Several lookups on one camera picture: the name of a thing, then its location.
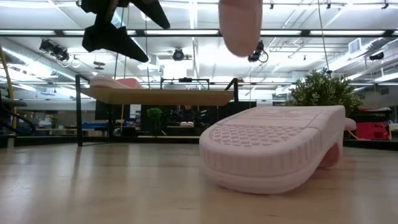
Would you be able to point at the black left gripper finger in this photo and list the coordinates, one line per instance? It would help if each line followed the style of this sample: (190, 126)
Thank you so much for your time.
(112, 40)
(155, 12)

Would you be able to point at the black ceiling spotlight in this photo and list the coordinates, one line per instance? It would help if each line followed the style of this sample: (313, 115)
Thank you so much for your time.
(178, 55)
(54, 49)
(258, 52)
(376, 56)

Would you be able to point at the small distant potted plant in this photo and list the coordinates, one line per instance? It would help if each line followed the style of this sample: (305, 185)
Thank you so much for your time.
(154, 113)

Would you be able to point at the person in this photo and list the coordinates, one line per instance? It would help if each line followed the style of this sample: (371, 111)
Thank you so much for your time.
(187, 112)

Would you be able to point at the green potted plant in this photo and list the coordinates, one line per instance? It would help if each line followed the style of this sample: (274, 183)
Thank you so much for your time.
(323, 90)

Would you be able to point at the red toolbox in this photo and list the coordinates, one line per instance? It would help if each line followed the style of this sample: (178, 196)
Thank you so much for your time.
(370, 130)

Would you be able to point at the wooden shelf with black frame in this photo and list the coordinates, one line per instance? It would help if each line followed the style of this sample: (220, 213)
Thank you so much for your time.
(155, 97)

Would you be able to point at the black table back rail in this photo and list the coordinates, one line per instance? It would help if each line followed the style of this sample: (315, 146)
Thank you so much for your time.
(93, 140)

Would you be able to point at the black overhead frame beam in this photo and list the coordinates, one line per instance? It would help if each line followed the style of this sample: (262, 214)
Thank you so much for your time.
(306, 32)

